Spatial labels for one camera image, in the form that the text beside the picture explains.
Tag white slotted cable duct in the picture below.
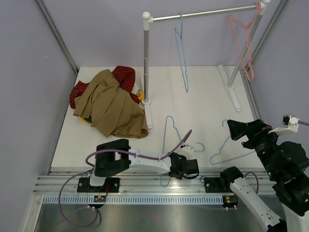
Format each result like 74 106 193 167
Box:
43 194 223 205

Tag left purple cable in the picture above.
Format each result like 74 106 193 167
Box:
59 129 194 228

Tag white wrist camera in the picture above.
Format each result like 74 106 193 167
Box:
181 144 195 154
268 115 299 136

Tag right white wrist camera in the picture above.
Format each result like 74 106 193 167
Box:
268 115 299 136

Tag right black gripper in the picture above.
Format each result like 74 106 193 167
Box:
227 118 281 178

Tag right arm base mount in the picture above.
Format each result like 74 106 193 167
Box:
202 177 233 193

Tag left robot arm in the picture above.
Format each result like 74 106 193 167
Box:
78 139 199 193

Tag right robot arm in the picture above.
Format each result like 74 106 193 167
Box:
204 116 309 232

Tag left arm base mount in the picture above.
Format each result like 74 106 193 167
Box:
77 177 120 193

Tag floral pastel skirt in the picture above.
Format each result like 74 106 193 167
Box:
131 83 143 99

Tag yellow plastic tray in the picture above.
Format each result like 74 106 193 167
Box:
81 89 143 124

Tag white metal clothes rack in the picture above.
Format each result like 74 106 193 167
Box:
142 0 270 129

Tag tan skirt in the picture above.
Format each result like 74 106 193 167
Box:
73 70 148 139

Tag blue hanger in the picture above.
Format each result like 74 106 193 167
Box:
160 116 205 188
174 12 189 93
208 119 256 167

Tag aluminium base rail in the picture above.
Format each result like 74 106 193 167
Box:
33 166 285 196

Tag red polka-dot skirt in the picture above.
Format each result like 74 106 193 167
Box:
69 66 140 109

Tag pink hanger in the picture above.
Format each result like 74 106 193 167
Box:
226 2 262 81
225 2 260 80

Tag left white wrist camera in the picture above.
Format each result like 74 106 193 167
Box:
181 144 195 154

